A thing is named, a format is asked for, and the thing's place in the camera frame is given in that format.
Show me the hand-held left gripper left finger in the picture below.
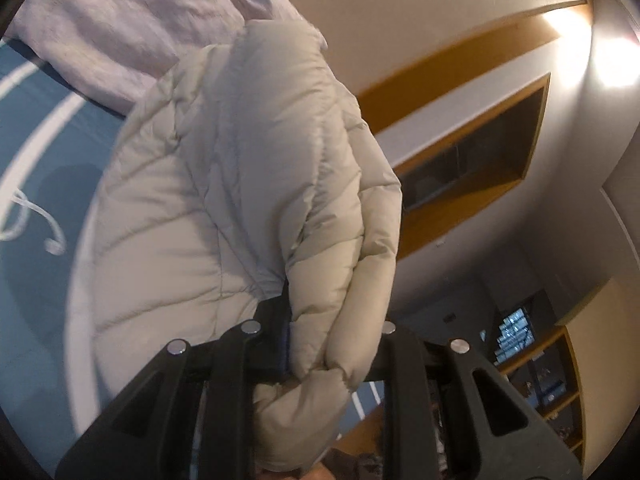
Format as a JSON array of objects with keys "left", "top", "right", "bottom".
[{"left": 55, "top": 297, "right": 293, "bottom": 480}]

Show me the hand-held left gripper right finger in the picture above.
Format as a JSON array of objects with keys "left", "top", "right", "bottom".
[{"left": 367, "top": 321, "right": 583, "bottom": 480}]

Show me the beige puffer jacket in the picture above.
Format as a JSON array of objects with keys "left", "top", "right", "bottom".
[{"left": 92, "top": 20, "right": 403, "bottom": 473}]

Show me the bright window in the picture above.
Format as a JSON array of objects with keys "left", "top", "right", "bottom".
[{"left": 492, "top": 305, "right": 535, "bottom": 362}]

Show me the wooden open shelf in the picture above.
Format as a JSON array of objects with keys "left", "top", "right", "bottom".
[{"left": 495, "top": 325, "right": 586, "bottom": 466}]

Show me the wooden framed dark alcove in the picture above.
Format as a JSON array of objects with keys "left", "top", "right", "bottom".
[{"left": 397, "top": 72, "right": 551, "bottom": 261}]

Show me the lavender crumpled cloth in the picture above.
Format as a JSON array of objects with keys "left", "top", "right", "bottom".
[{"left": 10, "top": 0, "right": 301, "bottom": 116}]

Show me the white cable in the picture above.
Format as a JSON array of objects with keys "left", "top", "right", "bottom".
[{"left": 0, "top": 189, "right": 66, "bottom": 255}]

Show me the wooden wall trim strip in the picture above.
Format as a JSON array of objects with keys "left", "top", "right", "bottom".
[{"left": 355, "top": 2, "right": 588, "bottom": 131}]

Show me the bright wall lamp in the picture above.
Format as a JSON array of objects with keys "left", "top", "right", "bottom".
[{"left": 542, "top": 5, "right": 640, "bottom": 86}]

